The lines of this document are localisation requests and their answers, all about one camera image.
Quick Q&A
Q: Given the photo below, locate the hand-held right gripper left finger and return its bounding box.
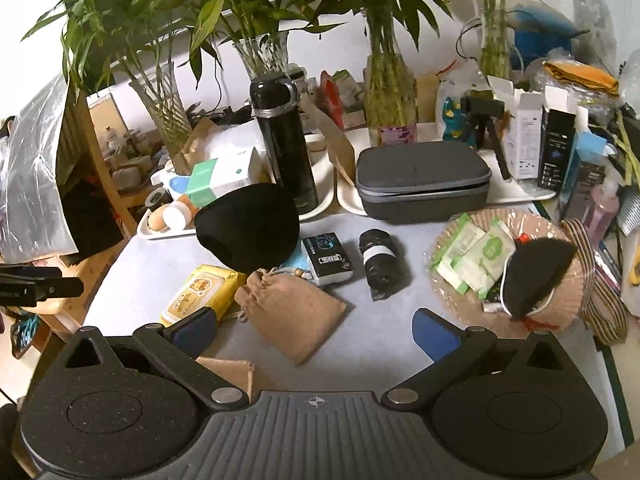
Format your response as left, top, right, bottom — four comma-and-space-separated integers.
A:
54, 307, 251, 411

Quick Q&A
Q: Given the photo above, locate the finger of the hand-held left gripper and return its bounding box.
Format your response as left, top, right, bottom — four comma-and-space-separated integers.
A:
0, 266, 63, 281
0, 278, 85, 306

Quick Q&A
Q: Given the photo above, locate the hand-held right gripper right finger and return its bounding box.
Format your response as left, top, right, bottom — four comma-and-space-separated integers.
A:
382, 308, 583, 409

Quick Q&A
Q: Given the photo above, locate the brown drawstring pouch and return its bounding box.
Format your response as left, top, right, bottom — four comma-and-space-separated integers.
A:
234, 268, 348, 366

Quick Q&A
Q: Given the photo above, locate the yellow wet wipes pack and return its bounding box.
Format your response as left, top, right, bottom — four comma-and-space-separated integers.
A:
159, 264, 247, 328

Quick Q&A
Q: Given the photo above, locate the brown fabric bag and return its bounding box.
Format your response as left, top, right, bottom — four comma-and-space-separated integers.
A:
195, 356, 278, 401

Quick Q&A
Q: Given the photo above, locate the green white wipes packet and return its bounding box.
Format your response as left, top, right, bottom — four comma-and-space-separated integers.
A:
462, 222, 517, 286
432, 214, 486, 271
435, 260, 473, 295

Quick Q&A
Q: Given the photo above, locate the black trash bag roll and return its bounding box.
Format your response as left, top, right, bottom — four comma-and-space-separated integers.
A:
358, 229, 405, 302

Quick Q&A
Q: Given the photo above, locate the clear plastic sheet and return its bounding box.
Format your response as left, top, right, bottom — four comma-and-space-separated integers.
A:
0, 72, 81, 266

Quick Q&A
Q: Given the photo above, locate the white tray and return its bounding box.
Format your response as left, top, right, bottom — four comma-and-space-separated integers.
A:
336, 122, 558, 216
136, 157, 335, 241

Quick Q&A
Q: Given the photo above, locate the brown egg-shaped pouch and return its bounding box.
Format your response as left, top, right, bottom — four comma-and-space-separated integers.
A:
147, 208, 173, 233

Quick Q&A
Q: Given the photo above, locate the white-capped bottle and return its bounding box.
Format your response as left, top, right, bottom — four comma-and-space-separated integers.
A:
162, 195, 198, 228

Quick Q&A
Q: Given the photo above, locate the black knit cap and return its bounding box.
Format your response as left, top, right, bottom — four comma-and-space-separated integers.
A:
194, 182, 301, 273

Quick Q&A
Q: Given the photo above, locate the blue face mask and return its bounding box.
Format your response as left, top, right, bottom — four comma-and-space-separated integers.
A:
277, 252, 318, 286

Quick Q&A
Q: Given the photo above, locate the black eye mask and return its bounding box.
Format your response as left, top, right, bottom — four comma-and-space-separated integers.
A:
502, 240, 577, 322

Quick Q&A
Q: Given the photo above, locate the wooden chair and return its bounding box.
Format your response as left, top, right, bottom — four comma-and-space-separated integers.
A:
30, 87, 151, 341

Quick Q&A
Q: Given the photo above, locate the small black box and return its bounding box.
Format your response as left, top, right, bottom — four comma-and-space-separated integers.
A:
301, 232, 355, 287

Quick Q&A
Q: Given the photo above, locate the black tape roll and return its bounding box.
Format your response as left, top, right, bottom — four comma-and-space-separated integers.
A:
145, 189, 173, 213

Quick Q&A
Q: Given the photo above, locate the white blue spray bottle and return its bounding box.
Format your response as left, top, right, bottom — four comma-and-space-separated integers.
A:
150, 167, 193, 201

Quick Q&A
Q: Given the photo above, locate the grey zip case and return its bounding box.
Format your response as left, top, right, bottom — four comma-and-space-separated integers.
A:
355, 141, 492, 226

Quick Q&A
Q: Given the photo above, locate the green white box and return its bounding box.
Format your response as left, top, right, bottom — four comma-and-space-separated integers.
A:
186, 146, 264, 209

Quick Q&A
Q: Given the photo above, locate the brown paper bag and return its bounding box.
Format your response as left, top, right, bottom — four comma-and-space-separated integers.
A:
299, 96, 357, 183
181, 116, 226, 176

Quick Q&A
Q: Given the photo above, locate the black thermos bottle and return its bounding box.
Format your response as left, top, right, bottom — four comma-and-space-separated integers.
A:
249, 74, 320, 216

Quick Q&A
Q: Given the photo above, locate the pink pump bottle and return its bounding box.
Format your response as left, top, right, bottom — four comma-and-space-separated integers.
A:
580, 175, 621, 246

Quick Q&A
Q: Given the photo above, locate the white carton box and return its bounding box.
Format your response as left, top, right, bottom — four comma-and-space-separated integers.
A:
487, 76, 546, 181

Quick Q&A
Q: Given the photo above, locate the glass vase with bamboo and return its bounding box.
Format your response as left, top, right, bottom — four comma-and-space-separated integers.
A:
310, 0, 476, 147
450, 0, 557, 81
150, 0, 346, 81
22, 0, 196, 161

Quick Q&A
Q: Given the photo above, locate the blue patterned bag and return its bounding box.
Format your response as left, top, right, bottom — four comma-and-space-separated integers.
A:
442, 95, 478, 148

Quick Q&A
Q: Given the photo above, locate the black carton box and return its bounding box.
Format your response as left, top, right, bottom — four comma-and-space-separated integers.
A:
537, 107, 578, 191

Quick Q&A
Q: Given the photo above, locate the blue box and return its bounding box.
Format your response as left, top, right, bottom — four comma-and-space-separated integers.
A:
575, 130, 617, 161

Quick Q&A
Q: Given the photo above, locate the red packet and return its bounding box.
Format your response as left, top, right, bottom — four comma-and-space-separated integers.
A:
320, 70, 346, 128

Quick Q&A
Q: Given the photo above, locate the green white carton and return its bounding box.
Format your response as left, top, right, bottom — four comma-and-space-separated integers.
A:
332, 69, 368, 128

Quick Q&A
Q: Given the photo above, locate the yellow cloth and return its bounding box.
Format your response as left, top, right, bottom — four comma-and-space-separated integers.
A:
542, 60, 621, 96

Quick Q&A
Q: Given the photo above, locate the striped strap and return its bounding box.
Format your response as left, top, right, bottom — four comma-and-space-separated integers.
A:
562, 217, 630, 346

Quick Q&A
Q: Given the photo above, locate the black mini tripod camera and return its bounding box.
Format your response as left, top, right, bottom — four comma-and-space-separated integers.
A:
460, 91, 513, 181

